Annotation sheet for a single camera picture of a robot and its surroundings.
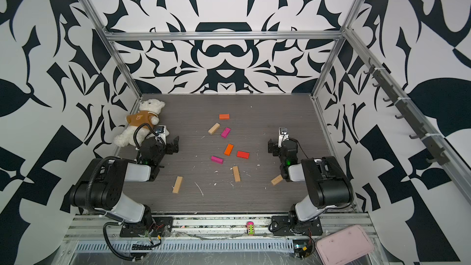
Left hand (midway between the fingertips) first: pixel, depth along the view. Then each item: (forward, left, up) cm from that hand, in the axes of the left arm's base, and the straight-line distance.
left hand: (165, 133), depth 94 cm
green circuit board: (-49, -59, -8) cm, 77 cm away
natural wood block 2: (-23, -8, -7) cm, 26 cm away
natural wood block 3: (-19, -35, -7) cm, 41 cm away
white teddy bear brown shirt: (+13, +12, +1) cm, 18 cm away
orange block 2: (-7, -32, -7) cm, 33 cm away
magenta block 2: (-12, -26, -6) cm, 29 cm away
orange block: (+15, -29, -6) cm, 33 cm away
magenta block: (+4, -30, -6) cm, 31 cm away
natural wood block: (+7, -24, -6) cm, 25 cm away
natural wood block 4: (-24, -53, -6) cm, 59 cm away
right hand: (-3, -58, -1) cm, 58 cm away
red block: (-9, -39, -7) cm, 41 cm away
